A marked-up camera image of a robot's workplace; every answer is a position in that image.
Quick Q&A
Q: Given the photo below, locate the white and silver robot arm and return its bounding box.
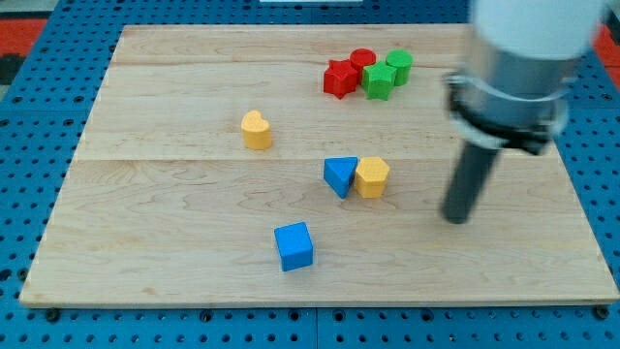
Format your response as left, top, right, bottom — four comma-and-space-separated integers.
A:
447, 0, 606, 156

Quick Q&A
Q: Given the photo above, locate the blue triangle block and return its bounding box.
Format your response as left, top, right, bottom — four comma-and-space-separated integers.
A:
324, 157, 358, 199

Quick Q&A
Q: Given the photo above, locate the light wooden board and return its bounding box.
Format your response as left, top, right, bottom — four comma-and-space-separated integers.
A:
19, 24, 619, 308

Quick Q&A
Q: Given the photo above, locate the yellow hexagon block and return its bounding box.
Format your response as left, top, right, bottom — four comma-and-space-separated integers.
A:
354, 157, 390, 199

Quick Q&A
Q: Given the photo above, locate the yellow heart block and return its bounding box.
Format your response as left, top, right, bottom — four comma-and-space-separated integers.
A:
240, 111, 272, 150

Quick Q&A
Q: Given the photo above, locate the blue cube block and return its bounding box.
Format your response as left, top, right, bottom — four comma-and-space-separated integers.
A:
274, 222, 314, 271

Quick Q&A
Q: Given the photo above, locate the red star block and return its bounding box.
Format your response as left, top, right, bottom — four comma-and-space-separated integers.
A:
323, 59, 358, 99

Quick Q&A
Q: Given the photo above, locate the green star block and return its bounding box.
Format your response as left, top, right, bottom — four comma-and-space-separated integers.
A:
361, 61, 397, 101

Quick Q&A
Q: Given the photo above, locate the red cylinder block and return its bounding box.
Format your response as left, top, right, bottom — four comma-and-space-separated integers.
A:
349, 48, 377, 80

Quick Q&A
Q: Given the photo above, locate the green cylinder block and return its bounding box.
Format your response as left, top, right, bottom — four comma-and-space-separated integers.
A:
386, 49, 414, 86

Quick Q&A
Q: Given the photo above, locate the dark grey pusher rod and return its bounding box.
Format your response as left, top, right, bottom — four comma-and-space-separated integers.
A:
441, 142, 500, 224

